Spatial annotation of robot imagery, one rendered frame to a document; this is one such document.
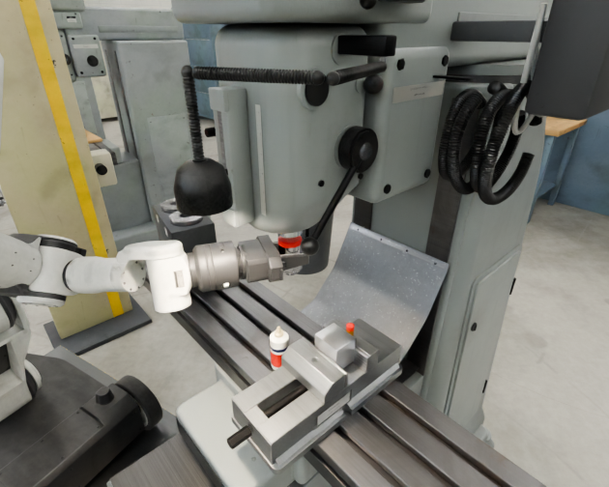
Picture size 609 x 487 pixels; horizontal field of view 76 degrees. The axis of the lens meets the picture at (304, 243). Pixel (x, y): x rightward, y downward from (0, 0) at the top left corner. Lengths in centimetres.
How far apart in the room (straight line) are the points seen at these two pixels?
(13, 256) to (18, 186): 154
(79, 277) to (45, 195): 155
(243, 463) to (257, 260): 42
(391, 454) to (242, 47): 70
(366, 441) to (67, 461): 88
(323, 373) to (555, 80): 57
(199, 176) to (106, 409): 104
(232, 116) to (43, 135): 177
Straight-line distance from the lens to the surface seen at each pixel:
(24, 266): 83
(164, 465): 105
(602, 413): 250
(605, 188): 486
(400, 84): 69
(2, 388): 142
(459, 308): 109
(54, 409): 155
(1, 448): 153
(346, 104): 63
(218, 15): 58
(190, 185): 49
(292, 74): 42
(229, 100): 58
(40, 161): 232
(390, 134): 69
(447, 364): 121
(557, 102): 66
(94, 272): 82
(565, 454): 223
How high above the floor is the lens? 162
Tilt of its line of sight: 29 degrees down
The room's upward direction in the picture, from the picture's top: straight up
